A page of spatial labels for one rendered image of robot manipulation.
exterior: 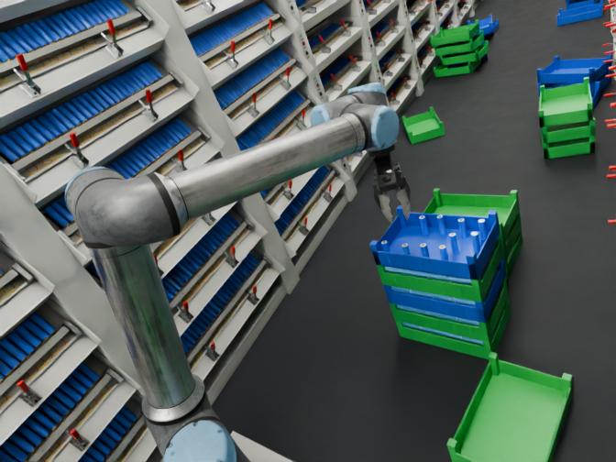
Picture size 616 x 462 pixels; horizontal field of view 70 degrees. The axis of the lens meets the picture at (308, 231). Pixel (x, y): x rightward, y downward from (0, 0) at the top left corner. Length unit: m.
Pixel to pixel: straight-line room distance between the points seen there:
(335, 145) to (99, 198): 0.45
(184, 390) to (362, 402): 0.56
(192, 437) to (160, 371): 0.16
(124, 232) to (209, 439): 0.51
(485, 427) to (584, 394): 0.26
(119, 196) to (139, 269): 0.21
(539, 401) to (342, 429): 0.54
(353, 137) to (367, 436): 0.83
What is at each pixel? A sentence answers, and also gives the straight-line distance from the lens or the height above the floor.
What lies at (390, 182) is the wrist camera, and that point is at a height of 0.60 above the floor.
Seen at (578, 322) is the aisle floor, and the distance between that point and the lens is 1.54.
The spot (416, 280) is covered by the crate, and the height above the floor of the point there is 0.28.
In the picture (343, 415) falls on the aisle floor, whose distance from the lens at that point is 1.42.
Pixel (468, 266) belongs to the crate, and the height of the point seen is 0.37.
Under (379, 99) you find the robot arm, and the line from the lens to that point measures 1.17.
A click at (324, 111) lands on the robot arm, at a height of 0.82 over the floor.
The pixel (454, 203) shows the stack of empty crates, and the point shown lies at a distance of 1.78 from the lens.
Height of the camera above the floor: 1.13
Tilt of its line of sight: 31 degrees down
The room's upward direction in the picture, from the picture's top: 23 degrees counter-clockwise
